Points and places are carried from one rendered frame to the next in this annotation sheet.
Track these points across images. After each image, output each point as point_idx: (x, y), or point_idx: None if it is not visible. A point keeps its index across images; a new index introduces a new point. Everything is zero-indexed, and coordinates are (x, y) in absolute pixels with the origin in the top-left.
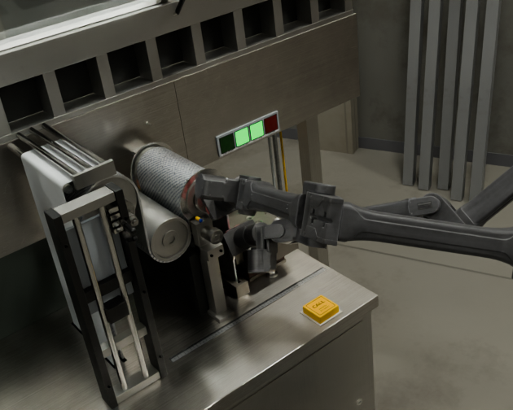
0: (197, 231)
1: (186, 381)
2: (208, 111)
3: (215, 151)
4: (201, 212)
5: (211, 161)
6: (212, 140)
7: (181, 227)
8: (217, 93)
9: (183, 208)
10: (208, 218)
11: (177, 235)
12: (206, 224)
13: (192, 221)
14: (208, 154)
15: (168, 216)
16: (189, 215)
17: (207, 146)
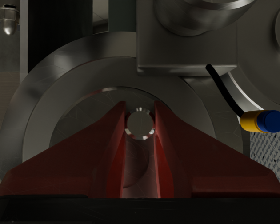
0: (235, 26)
1: None
2: None
3: None
4: (157, 89)
5: (4, 74)
6: None
7: (247, 57)
8: None
9: (233, 142)
10: (157, 68)
11: None
12: (175, 37)
13: (219, 74)
14: (6, 87)
15: None
16: (212, 97)
17: (7, 103)
